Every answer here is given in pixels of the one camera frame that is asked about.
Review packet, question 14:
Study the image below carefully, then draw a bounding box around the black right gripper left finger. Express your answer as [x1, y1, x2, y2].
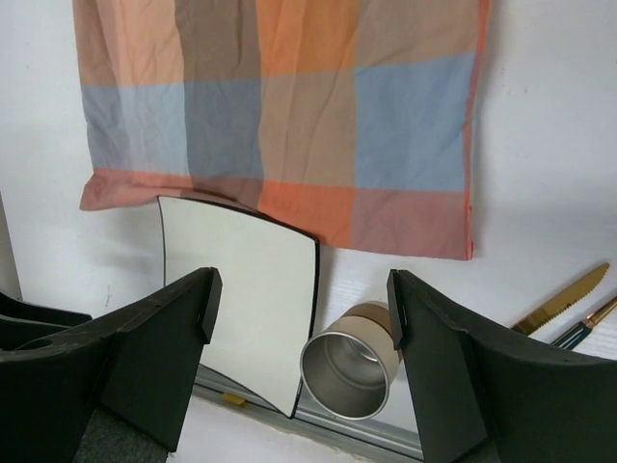
[1, 268, 223, 462]

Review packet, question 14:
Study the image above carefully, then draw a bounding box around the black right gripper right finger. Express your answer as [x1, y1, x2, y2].
[387, 270, 616, 462]

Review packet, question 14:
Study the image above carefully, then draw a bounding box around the gold knife green handle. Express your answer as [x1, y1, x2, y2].
[511, 262, 610, 336]

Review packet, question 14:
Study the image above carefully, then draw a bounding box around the gold fork green handle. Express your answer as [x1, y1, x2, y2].
[551, 297, 617, 350]

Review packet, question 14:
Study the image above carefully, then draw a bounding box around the square white plate black rim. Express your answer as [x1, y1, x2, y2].
[158, 197, 319, 418]

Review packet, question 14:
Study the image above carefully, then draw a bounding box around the checkered orange blue cloth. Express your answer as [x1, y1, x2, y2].
[72, 1, 491, 260]

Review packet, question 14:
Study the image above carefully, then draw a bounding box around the metal cup tan sleeve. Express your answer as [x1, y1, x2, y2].
[300, 302, 402, 421]

